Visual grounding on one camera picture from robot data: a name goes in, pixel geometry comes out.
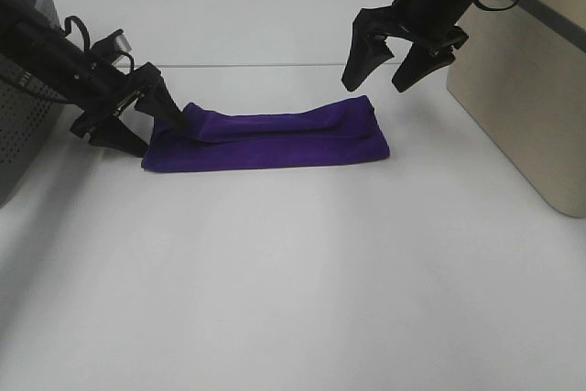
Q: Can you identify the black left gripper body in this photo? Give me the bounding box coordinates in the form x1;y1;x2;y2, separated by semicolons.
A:
59;49;160;135

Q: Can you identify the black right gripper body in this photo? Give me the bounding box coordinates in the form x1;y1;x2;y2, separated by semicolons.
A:
386;0;470;51

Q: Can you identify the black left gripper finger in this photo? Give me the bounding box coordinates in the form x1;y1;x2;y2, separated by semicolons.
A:
134;63;187;129
89;116;148;157

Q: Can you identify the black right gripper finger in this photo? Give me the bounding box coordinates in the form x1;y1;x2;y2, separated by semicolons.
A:
342;6;394;92
392;42;455;92

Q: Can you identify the purple towel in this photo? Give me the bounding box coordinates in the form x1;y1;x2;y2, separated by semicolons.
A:
141;95;390;173

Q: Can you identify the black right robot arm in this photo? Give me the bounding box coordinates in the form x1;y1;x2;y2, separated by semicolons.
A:
342;0;477;92

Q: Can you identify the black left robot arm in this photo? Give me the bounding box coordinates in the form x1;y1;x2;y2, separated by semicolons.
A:
1;0;187;157

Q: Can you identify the grey perforated plastic basket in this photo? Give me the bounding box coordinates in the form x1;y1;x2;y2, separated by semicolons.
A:
1;0;63;204

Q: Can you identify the beige storage bin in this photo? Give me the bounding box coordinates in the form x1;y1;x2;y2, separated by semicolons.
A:
447;0;585;218

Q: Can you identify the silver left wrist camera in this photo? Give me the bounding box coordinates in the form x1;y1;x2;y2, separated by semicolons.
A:
91;28;132;64

